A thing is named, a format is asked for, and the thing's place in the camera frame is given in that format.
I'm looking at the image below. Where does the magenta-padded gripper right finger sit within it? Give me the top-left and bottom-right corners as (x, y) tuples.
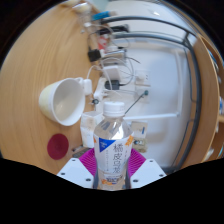
(125, 148), (167, 190)

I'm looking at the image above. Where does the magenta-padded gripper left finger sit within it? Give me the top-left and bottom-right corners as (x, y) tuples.
(56, 148), (99, 190)

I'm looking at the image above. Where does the clear drink bottle white cap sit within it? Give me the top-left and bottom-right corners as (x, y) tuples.
(92, 100), (135, 191)

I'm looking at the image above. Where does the flat round red coaster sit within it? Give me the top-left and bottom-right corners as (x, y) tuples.
(46, 133), (70, 161)

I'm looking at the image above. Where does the small white translucent container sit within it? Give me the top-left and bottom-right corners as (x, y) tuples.
(79, 110), (104, 149)

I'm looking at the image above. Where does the thin rod with teal tip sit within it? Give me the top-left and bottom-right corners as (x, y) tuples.
(124, 89), (150, 116)

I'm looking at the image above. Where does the white ceramic cup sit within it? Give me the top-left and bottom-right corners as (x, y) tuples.
(38, 77), (87, 127)

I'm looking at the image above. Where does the white power strip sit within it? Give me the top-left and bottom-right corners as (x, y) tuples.
(93, 76), (108, 102)

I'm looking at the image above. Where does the wooden shelf unit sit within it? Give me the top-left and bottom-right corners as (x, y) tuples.
(182, 33), (224, 169)

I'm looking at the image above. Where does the black power adapter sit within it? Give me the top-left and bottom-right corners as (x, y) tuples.
(104, 79), (121, 91)

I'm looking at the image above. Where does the white power adapter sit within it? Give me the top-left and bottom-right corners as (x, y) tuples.
(102, 65), (122, 81)

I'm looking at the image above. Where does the black plug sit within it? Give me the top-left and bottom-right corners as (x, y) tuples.
(87, 48), (103, 63)

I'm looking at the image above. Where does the blue pen-shaped tool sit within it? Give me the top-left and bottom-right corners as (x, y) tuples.
(91, 10), (112, 22)

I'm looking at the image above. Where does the black metal tube frame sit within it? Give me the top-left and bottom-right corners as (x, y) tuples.
(99, 14), (204, 174)

